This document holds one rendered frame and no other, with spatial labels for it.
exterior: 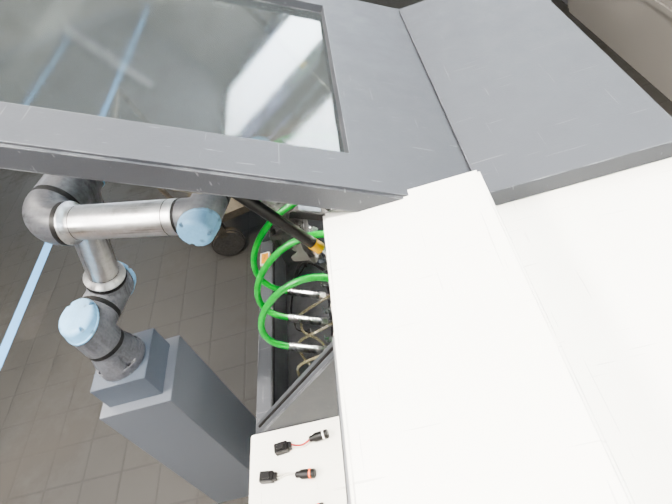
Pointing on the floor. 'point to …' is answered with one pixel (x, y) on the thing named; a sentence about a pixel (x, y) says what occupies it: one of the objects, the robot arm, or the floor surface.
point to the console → (454, 361)
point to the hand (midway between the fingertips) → (317, 257)
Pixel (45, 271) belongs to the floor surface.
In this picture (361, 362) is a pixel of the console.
